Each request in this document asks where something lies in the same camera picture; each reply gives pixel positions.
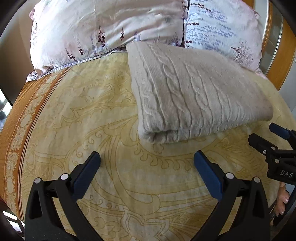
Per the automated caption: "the yellow orange patterned bedspread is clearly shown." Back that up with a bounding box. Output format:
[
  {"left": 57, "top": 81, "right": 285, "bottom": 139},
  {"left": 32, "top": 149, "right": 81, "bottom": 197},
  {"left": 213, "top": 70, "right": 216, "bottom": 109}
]
[{"left": 1, "top": 53, "right": 290, "bottom": 240}]

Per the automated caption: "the pink floral left pillow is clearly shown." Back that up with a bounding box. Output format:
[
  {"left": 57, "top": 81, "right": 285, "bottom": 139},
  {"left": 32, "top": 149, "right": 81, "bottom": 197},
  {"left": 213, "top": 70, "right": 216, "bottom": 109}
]
[{"left": 27, "top": 1, "right": 188, "bottom": 81}]

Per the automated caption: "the person's right hand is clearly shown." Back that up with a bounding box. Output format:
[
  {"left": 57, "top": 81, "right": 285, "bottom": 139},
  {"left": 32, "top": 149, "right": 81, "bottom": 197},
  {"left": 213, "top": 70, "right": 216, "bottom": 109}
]
[{"left": 274, "top": 182, "right": 290, "bottom": 216}]

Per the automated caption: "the beige cable knit sweater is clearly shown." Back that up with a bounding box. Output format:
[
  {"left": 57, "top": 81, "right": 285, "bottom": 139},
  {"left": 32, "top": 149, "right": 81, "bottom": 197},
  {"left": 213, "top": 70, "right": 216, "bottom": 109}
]
[{"left": 126, "top": 42, "right": 273, "bottom": 143}]

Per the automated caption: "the blue floral right pillow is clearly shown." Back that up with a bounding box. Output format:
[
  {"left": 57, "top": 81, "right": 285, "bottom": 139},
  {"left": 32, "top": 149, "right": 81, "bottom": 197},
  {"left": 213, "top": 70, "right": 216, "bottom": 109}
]
[{"left": 184, "top": 1, "right": 262, "bottom": 73}]

